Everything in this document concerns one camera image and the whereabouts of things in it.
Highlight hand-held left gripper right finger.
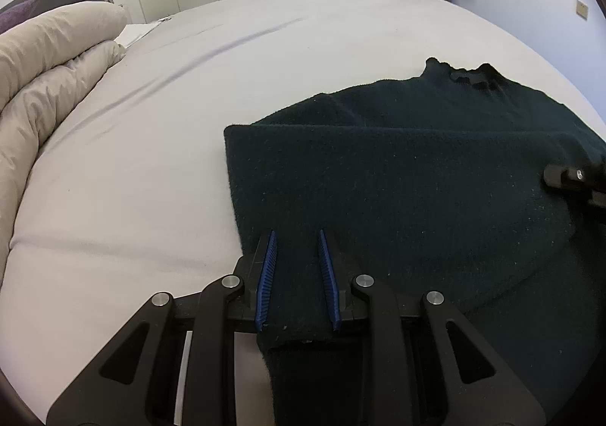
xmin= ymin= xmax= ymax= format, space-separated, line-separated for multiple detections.
xmin=317 ymin=230 xmax=550 ymax=426

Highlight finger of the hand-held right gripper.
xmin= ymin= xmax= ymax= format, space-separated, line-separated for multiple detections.
xmin=542 ymin=163 xmax=606 ymax=210

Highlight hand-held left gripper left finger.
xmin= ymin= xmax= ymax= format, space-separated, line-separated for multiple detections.
xmin=46 ymin=230 xmax=280 ymax=426

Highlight dark green knit sweater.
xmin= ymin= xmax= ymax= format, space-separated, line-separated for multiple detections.
xmin=223 ymin=57 xmax=606 ymax=426

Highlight white papers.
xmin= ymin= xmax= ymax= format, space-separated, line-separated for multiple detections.
xmin=115 ymin=16 xmax=172 ymax=49

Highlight beige duvet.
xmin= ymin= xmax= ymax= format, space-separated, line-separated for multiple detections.
xmin=0 ymin=1 xmax=130 ymax=275

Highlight purple pillow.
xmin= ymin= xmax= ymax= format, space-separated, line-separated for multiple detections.
xmin=0 ymin=0 xmax=42 ymax=34

